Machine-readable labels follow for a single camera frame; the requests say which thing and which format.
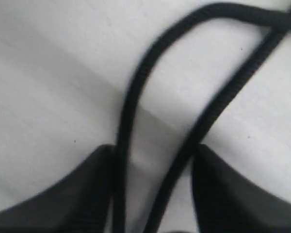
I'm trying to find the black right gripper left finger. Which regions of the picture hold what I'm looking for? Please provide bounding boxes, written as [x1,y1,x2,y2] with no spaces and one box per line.
[0,145,114,233]

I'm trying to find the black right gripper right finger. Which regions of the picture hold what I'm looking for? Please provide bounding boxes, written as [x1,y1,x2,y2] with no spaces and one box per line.
[192,144,291,233]

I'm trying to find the black cable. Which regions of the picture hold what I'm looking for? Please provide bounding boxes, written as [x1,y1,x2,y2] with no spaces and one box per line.
[111,0,291,233]

